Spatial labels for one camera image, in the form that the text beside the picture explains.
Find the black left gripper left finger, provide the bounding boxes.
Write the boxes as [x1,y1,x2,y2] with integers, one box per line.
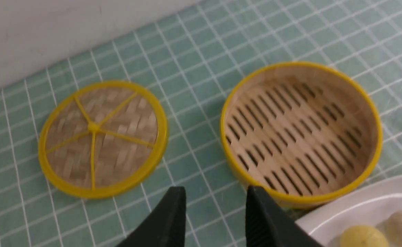
[117,186,186,247]

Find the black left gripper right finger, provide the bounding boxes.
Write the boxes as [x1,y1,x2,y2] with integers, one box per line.
[246,186,321,247]

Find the yellow steamed bun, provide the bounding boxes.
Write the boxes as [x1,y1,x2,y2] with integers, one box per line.
[340,225,390,247]

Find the white square plate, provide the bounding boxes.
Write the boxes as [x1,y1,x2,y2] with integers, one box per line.
[296,175,402,247]

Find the yellow rimmed bamboo steamer basket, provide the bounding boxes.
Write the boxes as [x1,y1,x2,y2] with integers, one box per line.
[220,61,383,209]

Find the yellow rimmed bamboo steamer lid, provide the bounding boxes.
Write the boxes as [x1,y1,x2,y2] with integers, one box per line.
[38,80,168,199]

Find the green checkered tablecloth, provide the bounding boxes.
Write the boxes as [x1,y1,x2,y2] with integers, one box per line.
[0,0,402,247]

